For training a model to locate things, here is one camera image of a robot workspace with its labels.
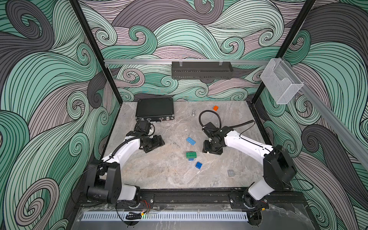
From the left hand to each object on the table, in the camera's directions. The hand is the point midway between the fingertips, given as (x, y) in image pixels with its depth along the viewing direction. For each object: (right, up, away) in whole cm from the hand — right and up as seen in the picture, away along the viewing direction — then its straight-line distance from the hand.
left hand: (160, 143), depth 86 cm
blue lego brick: (+24, -13, -1) cm, 27 cm away
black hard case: (-9, +22, +27) cm, 36 cm away
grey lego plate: (+42, -16, -5) cm, 46 cm away
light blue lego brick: (+20, 0, +10) cm, 22 cm away
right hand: (+28, -5, -1) cm, 29 cm away
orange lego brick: (+42, +23, +29) cm, 56 cm away
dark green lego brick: (+19, -7, -1) cm, 20 cm away
